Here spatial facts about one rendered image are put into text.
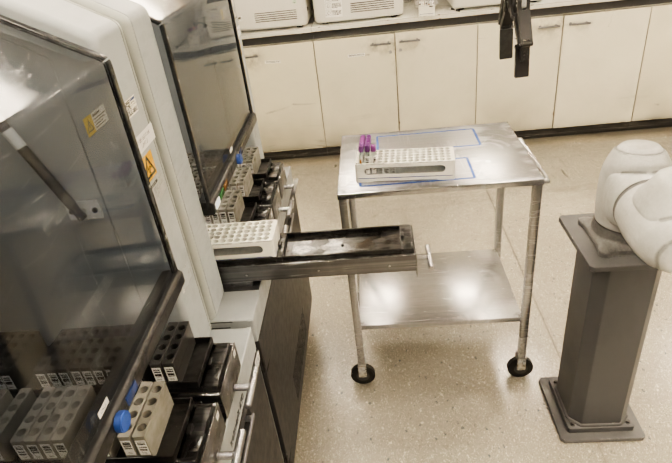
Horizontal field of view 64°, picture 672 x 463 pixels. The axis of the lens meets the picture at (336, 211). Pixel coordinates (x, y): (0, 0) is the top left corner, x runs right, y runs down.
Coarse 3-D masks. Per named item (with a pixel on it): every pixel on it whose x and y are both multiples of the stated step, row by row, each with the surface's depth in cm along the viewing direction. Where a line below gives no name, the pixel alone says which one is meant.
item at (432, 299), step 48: (384, 144) 185; (432, 144) 181; (480, 144) 177; (384, 192) 157; (432, 192) 156; (528, 240) 165; (384, 288) 203; (432, 288) 200; (480, 288) 197; (528, 288) 173
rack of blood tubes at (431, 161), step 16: (384, 160) 160; (400, 160) 159; (416, 160) 159; (432, 160) 157; (448, 160) 155; (368, 176) 161; (384, 176) 161; (400, 176) 160; (432, 176) 159; (448, 176) 158
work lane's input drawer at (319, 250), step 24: (288, 240) 142; (312, 240) 141; (336, 240) 140; (360, 240) 139; (384, 240) 137; (408, 240) 134; (240, 264) 135; (264, 264) 134; (288, 264) 133; (312, 264) 133; (336, 264) 133; (360, 264) 132; (384, 264) 132; (408, 264) 132; (432, 264) 135
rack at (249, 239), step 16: (208, 224) 142; (224, 224) 141; (240, 224) 141; (256, 224) 141; (272, 224) 138; (224, 240) 135; (240, 240) 133; (256, 240) 132; (272, 240) 132; (224, 256) 135; (240, 256) 135; (256, 256) 134
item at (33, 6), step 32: (0, 0) 79; (32, 0) 82; (64, 0) 87; (64, 32) 80; (96, 32) 82; (128, 64) 92; (128, 96) 91; (160, 160) 102; (160, 192) 101; (192, 288) 114; (192, 320) 112; (256, 384) 126; (224, 416) 103; (256, 416) 124; (224, 448) 99; (256, 448) 121
